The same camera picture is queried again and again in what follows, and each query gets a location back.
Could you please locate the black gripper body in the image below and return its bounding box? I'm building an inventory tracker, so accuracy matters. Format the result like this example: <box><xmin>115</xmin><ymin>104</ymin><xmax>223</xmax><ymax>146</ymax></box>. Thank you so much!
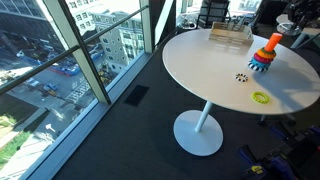
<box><xmin>288</xmin><ymin>0</ymin><xmax>320</xmax><ymax>20</ymax></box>

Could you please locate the clear plastic beaded ring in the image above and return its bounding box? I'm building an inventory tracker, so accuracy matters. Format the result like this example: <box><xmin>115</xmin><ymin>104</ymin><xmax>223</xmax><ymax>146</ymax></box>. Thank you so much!
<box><xmin>277</xmin><ymin>21</ymin><xmax>303</xmax><ymax>37</ymax></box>

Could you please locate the small white round table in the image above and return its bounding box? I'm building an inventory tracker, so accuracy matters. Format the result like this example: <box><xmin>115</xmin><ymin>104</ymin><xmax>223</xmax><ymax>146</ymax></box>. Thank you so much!
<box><xmin>275</xmin><ymin>13</ymin><xmax>295</xmax><ymax>28</ymax></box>

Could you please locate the black office chair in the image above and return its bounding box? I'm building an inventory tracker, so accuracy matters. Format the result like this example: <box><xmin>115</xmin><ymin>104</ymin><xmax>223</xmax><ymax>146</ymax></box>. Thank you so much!
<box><xmin>252</xmin><ymin>0</ymin><xmax>290</xmax><ymax>27</ymax></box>

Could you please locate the orange stacking peg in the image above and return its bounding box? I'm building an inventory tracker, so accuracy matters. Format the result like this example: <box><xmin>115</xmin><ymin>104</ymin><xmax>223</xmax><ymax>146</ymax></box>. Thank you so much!
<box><xmin>264</xmin><ymin>32</ymin><xmax>284</xmax><ymax>53</ymax></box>

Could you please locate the light wooden tray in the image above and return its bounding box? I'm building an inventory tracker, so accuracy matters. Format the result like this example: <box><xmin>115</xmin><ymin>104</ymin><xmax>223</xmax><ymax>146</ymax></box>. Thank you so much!
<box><xmin>208</xmin><ymin>21</ymin><xmax>255</xmax><ymax>46</ymax></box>

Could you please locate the black mesh chair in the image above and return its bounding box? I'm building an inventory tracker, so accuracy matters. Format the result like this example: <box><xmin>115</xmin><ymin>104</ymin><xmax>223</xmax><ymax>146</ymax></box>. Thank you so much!
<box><xmin>196</xmin><ymin>0</ymin><xmax>232</xmax><ymax>29</ymax></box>

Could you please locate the blue bar clamp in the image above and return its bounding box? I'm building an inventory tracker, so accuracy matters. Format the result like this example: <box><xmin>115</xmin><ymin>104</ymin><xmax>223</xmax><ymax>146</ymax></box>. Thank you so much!
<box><xmin>269</xmin><ymin>123</ymin><xmax>293</xmax><ymax>142</ymax></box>
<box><xmin>237</xmin><ymin>145</ymin><xmax>299</xmax><ymax>180</ymax></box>

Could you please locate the black floor vent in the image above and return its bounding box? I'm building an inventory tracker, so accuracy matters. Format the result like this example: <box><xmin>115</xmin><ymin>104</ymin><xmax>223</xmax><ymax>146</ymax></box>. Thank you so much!
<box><xmin>123</xmin><ymin>84</ymin><xmax>151</xmax><ymax>108</ymax></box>

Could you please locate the grey window mullion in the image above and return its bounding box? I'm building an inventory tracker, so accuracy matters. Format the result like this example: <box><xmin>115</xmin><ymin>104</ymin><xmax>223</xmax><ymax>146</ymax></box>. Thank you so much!
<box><xmin>42</xmin><ymin>0</ymin><xmax>112</xmax><ymax>105</ymax></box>

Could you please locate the dark green stacked ring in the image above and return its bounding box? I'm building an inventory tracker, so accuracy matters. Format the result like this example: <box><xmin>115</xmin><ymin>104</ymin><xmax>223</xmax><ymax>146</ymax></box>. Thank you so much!
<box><xmin>260</xmin><ymin>47</ymin><xmax>277</xmax><ymax>58</ymax></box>

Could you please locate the orange stacked ring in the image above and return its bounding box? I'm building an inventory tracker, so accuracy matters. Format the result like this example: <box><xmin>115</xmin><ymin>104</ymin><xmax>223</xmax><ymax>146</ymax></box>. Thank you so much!
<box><xmin>256</xmin><ymin>48</ymin><xmax>277</xmax><ymax>61</ymax></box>

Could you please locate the red stacked ring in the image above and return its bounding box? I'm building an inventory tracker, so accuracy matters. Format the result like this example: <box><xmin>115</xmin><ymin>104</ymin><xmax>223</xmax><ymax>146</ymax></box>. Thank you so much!
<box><xmin>253</xmin><ymin>53</ymin><xmax>274</xmax><ymax>65</ymax></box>

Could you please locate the blue stacked ring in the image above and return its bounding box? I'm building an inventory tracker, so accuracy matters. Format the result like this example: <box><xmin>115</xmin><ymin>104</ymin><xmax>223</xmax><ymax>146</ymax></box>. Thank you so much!
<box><xmin>249</xmin><ymin>57</ymin><xmax>272</xmax><ymax>70</ymax></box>

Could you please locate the large black white base ring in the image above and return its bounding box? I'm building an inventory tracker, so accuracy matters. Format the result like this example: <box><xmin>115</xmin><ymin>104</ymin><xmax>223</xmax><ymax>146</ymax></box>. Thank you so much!
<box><xmin>247</xmin><ymin>59</ymin><xmax>270</xmax><ymax>73</ymax></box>

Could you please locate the small black white striped ring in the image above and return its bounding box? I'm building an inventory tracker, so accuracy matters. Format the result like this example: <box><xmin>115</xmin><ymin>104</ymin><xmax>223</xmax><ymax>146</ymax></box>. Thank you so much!
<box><xmin>234</xmin><ymin>73</ymin><xmax>249</xmax><ymax>83</ymax></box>

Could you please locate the lime green toy ring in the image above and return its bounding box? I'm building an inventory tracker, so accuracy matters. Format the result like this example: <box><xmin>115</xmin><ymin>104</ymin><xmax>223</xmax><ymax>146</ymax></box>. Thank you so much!
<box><xmin>251</xmin><ymin>91</ymin><xmax>271</xmax><ymax>105</ymax></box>

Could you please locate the white table pedestal base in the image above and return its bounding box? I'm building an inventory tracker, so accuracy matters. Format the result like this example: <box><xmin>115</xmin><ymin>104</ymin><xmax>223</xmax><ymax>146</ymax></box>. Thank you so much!
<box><xmin>172</xmin><ymin>100</ymin><xmax>224</xmax><ymax>157</ymax></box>

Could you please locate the horizontal window rail bar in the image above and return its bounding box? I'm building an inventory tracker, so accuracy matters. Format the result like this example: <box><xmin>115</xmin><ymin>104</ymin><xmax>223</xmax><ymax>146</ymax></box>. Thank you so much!
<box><xmin>0</xmin><ymin>4</ymin><xmax>150</xmax><ymax>97</ymax></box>

